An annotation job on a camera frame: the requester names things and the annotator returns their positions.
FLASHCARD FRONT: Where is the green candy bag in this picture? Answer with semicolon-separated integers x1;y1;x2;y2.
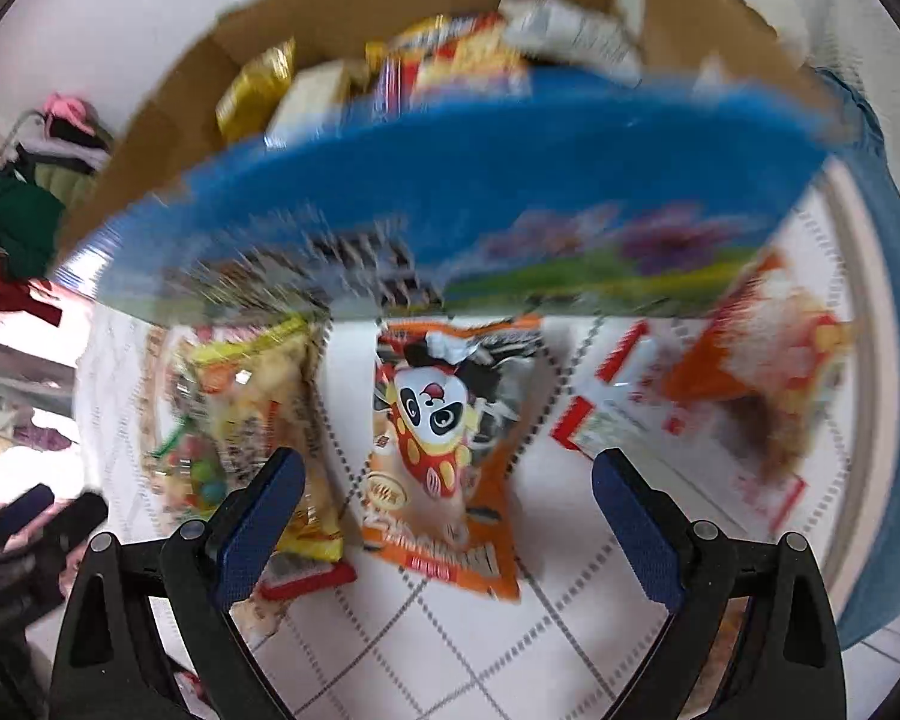
144;418;229;527

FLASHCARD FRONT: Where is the small red snack packet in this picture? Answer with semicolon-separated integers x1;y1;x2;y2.
258;553;357;601

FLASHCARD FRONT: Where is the yellow green snack bag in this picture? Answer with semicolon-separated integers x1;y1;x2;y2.
182;316;344;562

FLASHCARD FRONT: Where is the red white spicy strip packet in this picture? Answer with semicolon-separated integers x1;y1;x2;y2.
551;320;806;539

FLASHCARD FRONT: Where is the orange panda snack bag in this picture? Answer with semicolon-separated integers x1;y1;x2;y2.
361;316;541;601
662;249;855;479

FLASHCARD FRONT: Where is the white wafer snack pack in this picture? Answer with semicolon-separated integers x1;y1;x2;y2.
265;60;352;146

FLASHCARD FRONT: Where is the yellow instant noodle packet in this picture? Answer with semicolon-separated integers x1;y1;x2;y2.
365;11;530;114

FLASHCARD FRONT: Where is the white grey label snack packet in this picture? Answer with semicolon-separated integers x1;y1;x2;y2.
497;0;644;86

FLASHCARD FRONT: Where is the yellow panda snack bag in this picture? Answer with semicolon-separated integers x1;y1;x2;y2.
215;37;295;145

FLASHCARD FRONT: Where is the pile of clothes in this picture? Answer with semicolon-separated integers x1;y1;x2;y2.
0;101;110;454

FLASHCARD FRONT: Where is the white patterned quilt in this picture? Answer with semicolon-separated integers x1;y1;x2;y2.
76;160;877;718

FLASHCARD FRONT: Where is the cardboard milk box blue print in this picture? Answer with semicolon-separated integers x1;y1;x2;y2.
55;0;839;325

